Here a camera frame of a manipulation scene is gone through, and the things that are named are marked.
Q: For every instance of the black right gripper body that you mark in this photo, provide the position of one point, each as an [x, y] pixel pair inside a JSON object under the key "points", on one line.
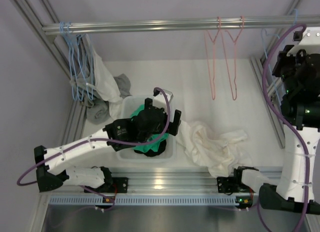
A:
{"points": [[285, 64]]}

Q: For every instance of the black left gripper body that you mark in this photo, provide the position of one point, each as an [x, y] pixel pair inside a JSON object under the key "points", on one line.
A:
{"points": [[160, 128]]}

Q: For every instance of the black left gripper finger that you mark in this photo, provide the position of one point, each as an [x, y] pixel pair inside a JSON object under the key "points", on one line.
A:
{"points": [[173, 127], [148, 103]]}

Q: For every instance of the black tank top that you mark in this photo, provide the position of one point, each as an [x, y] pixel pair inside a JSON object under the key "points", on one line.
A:
{"points": [[155, 149]]}

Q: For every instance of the green tank top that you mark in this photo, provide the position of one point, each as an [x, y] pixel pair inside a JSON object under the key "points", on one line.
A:
{"points": [[142, 149]]}

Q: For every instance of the white tank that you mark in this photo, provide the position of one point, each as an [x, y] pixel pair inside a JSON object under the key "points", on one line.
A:
{"points": [[105, 84], [220, 154]]}

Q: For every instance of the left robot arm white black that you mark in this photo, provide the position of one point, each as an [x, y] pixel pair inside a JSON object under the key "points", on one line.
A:
{"points": [[55, 167]]}

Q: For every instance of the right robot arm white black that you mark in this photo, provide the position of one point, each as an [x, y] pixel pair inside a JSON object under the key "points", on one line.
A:
{"points": [[300, 106]]}

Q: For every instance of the grey tank top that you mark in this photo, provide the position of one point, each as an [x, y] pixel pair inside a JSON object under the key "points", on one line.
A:
{"points": [[97, 110]]}

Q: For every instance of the white plastic laundry basket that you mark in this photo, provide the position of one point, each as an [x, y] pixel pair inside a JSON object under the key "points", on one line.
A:
{"points": [[129, 106]]}

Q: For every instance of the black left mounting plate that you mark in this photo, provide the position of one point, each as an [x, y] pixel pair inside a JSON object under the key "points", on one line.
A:
{"points": [[119, 185]]}

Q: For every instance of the black mounting plate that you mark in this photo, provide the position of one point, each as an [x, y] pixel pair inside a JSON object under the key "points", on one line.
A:
{"points": [[119, 185], [228, 185]]}

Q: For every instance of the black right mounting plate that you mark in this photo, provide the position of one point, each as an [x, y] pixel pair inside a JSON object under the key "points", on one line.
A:
{"points": [[228, 185]]}

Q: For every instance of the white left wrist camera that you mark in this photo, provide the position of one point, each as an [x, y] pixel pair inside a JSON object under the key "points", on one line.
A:
{"points": [[159, 100]]}

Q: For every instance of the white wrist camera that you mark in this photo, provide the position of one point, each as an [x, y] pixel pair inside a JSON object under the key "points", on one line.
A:
{"points": [[159, 100], [310, 41]]}

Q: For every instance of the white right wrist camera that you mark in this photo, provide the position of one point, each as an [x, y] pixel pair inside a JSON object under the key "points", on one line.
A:
{"points": [[310, 41]]}

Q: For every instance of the aluminium hanging rail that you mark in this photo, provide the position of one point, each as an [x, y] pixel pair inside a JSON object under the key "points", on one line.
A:
{"points": [[180, 24]]}

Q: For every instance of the grey slotted cable duct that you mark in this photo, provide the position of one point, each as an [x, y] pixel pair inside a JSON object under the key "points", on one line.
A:
{"points": [[124, 200]]}

